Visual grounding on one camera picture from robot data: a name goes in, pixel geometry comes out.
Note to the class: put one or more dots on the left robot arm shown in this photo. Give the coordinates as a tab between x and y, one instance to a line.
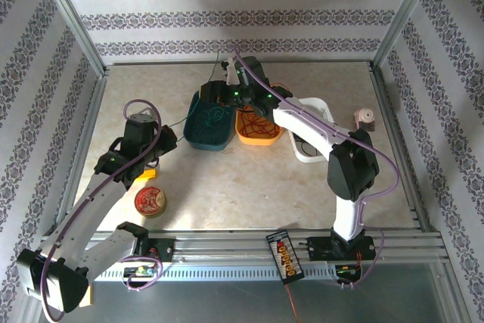
87	205

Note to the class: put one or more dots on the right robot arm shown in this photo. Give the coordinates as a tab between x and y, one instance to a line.
302	122

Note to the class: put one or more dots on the bright yellow wedge block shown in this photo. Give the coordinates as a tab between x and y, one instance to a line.
146	174

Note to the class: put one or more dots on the teal plastic bin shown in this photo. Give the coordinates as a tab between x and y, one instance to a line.
211	145

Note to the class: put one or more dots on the orange plastic bin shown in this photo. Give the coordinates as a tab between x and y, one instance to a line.
257	141

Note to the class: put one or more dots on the round red tin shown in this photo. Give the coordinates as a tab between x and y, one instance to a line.
150	202

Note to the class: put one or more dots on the white plastic bin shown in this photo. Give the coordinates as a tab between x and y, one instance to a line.
306	158

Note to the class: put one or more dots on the pink tape roll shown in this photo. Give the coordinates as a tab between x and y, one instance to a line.
365	118

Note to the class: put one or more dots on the small circuit board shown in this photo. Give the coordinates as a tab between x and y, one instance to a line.
141	271
346	272

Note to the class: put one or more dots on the black power distribution board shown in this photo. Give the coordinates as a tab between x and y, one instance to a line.
285	258

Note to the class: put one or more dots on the pale yellow block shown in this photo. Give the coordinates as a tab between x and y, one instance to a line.
90	298

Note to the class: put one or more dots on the orange power lead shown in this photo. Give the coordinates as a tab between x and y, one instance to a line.
293	304

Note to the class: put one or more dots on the aluminium back rail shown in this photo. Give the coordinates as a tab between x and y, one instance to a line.
170	62

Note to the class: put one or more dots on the aluminium side rail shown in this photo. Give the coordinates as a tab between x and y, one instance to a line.
81	149
401	141

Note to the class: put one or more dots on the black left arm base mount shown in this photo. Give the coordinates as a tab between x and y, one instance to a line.
164	249

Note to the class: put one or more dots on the aluminium front rail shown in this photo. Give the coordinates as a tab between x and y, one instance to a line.
227	247

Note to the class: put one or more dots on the aluminium frame post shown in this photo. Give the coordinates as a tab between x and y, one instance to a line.
408	13
73	20

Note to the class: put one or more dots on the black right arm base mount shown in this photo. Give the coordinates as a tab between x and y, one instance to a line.
317	247

